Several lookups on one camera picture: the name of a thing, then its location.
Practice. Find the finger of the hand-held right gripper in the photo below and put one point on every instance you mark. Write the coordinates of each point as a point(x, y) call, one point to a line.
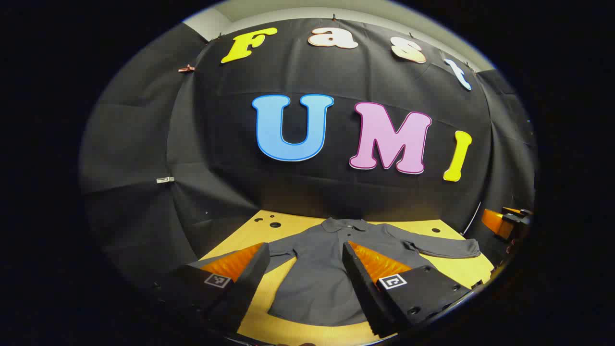
point(492, 222)

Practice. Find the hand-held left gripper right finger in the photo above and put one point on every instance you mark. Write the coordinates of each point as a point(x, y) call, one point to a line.
point(358, 283)

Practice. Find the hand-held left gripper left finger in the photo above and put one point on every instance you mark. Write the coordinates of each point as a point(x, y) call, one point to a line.
point(250, 283)

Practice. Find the grey long-sleeved shirt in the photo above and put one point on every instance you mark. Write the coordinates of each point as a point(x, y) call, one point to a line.
point(317, 269)

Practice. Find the white clip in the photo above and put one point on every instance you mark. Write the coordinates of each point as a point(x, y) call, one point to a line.
point(165, 179)

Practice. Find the black backdrop cloth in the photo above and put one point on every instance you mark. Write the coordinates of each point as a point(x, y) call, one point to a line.
point(216, 144)

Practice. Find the copper-coloured clip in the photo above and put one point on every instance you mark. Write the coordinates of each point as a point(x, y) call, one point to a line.
point(186, 68)

